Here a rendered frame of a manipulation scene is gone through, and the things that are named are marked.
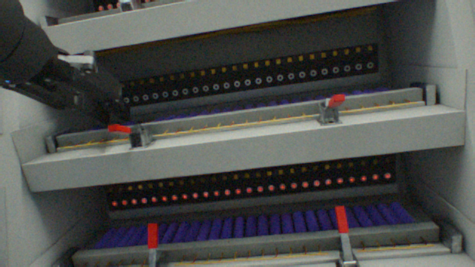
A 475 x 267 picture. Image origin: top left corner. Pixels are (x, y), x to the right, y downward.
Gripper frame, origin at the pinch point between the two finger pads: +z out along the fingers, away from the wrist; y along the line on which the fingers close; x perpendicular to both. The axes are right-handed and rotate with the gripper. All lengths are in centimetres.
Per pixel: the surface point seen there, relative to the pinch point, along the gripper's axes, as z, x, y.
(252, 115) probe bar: 0.0, 4.5, -23.6
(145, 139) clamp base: -3.1, 7.1, -8.3
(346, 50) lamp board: 8.5, -8.6, -41.0
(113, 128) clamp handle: -10.0, 7.5, -7.4
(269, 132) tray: -3.0, 8.3, -25.8
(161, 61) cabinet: 11.7, -14.5, -4.6
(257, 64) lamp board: 8.4, -8.5, -24.8
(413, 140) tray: -2.1, 11.4, -43.8
